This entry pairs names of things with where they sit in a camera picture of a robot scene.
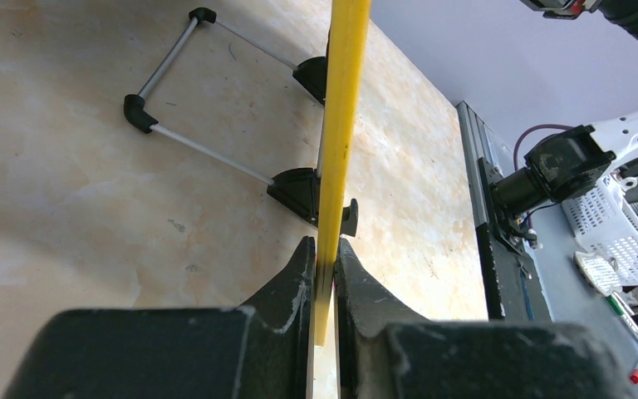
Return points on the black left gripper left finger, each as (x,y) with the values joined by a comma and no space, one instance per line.
(258,349)

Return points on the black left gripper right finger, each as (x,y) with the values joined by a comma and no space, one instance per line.
(385,349)

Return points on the yellow framed whiteboard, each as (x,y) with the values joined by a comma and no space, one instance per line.
(347,44)

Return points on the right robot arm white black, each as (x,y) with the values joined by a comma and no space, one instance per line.
(568,165)

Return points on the white perforated basket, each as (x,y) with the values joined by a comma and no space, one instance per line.
(603,222)

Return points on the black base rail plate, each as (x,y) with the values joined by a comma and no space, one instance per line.
(512,287)

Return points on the whiteboard wire stand frame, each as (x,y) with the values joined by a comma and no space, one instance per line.
(252,85)

